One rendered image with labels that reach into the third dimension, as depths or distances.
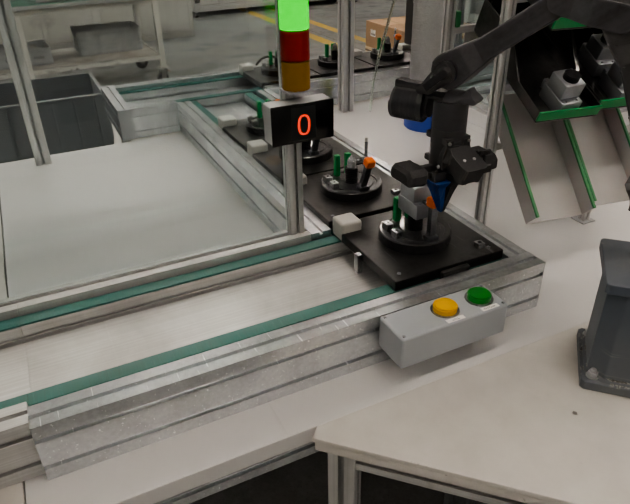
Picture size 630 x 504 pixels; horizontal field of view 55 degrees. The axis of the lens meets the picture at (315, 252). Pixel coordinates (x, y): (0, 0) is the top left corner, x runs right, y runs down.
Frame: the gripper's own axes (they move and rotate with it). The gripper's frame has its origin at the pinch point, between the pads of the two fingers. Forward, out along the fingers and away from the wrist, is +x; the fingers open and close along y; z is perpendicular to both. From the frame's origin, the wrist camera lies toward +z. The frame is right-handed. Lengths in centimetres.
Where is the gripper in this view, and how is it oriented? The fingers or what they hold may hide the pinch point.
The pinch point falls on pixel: (442, 193)
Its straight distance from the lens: 109.2
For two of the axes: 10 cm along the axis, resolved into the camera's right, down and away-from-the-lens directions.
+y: 9.0, -2.3, 3.7
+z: 4.4, 4.5, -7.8
